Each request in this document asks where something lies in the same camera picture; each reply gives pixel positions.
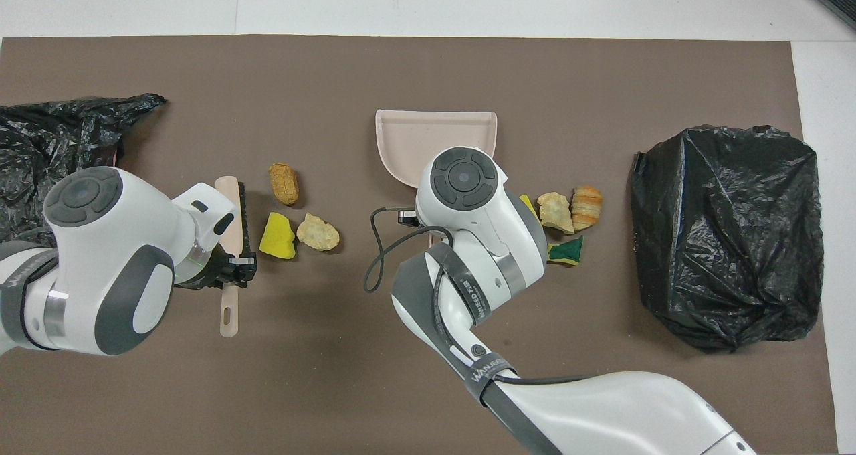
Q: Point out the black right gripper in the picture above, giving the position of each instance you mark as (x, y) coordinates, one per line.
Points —
(408, 217)

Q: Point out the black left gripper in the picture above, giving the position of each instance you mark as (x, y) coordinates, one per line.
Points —
(200, 274)

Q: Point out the plain yellow sponge piece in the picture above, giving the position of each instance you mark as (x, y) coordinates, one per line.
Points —
(277, 237)

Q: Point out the beige hand brush black bristles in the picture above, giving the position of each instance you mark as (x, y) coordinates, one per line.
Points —
(227, 207)

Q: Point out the beige plastic dustpan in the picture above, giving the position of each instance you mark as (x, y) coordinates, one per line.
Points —
(414, 140)

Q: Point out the brown toy bread roll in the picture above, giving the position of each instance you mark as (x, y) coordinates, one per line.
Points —
(283, 184)

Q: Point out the notched yellow sponge piece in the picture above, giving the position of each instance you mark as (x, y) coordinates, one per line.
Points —
(529, 207)

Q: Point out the pale toy dumpling piece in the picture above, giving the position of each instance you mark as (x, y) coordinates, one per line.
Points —
(555, 213)

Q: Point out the green and yellow sponge piece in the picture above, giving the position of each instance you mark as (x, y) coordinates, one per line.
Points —
(568, 251)

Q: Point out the striped toy croissant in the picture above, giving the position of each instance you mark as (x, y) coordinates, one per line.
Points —
(586, 207)

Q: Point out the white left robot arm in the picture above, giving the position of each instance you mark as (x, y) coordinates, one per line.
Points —
(87, 241)

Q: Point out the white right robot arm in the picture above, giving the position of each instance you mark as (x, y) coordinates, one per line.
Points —
(602, 415)

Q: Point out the black bag lined open bin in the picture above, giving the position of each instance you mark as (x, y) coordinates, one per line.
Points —
(40, 134)

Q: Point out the black bag covered bin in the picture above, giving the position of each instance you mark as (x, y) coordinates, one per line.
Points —
(722, 227)

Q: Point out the brown paper table mat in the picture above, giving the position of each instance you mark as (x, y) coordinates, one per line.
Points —
(301, 388)

